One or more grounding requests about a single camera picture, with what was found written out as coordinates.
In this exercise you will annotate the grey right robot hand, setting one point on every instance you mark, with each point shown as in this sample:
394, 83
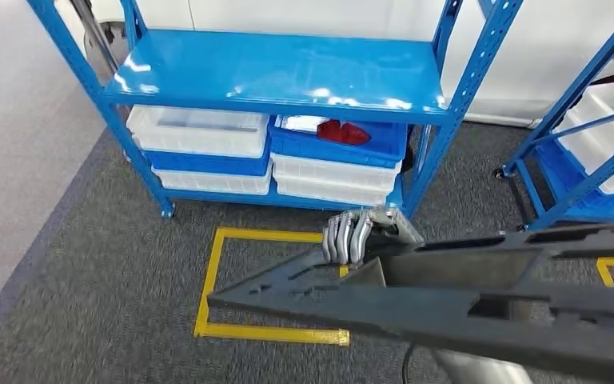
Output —
346, 236

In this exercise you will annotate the long black plastic part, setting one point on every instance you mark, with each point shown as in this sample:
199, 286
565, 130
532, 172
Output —
444, 318

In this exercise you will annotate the red plastic part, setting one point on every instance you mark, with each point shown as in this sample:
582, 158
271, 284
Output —
344, 132

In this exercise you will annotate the white plastic part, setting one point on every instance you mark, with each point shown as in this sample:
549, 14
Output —
304, 123

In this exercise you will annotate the blue metal shelf rack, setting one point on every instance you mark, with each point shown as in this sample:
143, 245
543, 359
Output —
286, 69
569, 96

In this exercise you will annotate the white plastic bin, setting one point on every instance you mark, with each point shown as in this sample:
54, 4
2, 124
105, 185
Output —
196, 132
333, 196
333, 175
211, 183

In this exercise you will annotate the blue plastic bin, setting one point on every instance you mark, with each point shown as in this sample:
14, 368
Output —
206, 164
339, 154

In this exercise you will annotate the dark metal pole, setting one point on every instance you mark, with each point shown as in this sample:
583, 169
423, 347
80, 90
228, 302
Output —
92, 32

